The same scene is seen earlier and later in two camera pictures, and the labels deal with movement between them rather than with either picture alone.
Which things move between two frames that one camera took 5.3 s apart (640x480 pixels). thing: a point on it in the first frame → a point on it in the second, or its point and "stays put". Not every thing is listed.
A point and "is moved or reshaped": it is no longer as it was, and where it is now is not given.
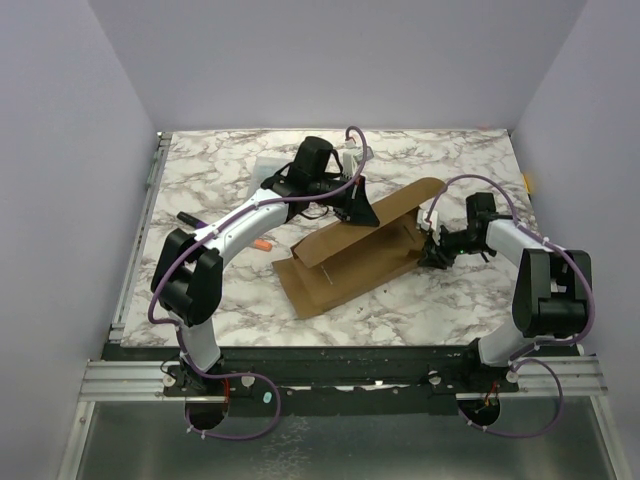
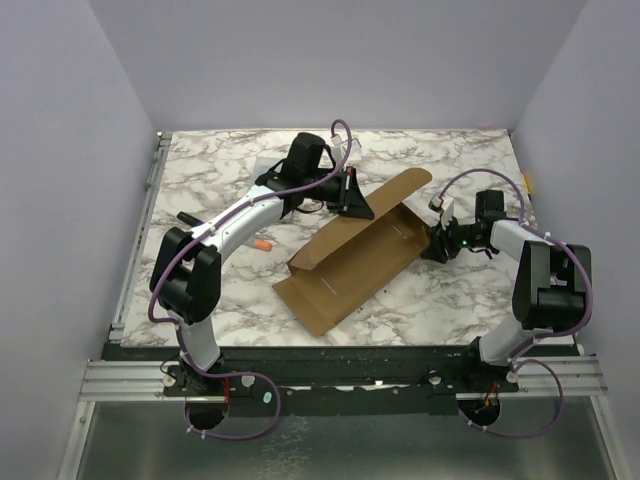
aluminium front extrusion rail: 111,381 stays put
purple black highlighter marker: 189,219 stays put
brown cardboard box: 345,261 is moved or reshaped
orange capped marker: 263,245 stays put
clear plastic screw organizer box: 265,167 stays put
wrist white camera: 422,215 → 445,206
